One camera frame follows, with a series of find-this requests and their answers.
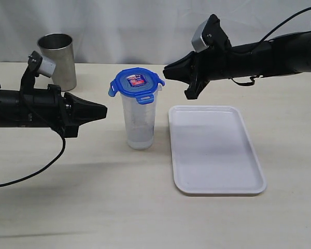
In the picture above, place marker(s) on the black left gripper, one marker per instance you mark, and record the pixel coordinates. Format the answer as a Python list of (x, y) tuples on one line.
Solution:
[(72, 112)]

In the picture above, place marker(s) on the white rectangular plastic tray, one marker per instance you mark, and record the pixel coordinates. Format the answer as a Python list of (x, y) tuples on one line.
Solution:
[(212, 153)]

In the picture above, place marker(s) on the blue plastic lid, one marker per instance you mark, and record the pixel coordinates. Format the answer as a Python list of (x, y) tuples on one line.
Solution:
[(138, 83)]

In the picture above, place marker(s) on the stainless steel tumbler cup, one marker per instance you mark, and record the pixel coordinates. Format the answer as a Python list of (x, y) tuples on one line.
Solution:
[(59, 48)]

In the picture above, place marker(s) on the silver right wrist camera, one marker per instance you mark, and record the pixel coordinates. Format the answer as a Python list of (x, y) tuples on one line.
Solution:
[(197, 41)]

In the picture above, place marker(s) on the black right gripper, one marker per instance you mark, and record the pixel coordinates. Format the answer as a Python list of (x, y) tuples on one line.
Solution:
[(197, 70)]

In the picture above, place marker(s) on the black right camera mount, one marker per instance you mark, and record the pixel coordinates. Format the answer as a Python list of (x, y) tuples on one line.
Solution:
[(216, 36)]

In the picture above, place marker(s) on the tall clear plastic container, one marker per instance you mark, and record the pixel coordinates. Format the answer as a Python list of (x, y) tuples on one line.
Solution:
[(139, 121)]

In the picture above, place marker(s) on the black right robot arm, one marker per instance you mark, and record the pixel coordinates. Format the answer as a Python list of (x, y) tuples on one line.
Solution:
[(281, 56)]

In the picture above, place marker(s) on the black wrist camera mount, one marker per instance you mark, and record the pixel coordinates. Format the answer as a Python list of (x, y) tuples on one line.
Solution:
[(31, 72)]

